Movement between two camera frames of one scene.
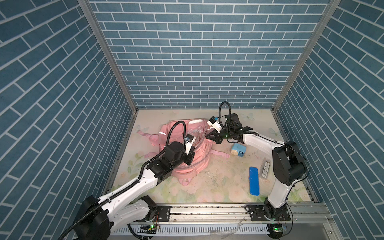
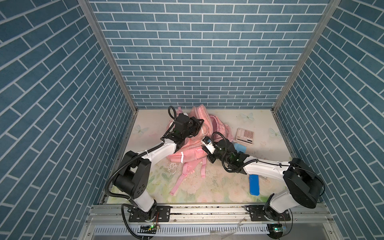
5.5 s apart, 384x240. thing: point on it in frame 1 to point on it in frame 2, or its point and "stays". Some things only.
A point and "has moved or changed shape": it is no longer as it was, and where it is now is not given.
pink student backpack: [203, 147] has moved or changed shape
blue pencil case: [254, 181] stays
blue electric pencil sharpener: [238, 149] stays
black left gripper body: [183, 158] to [192, 127]
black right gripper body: [225, 134] to [217, 156]
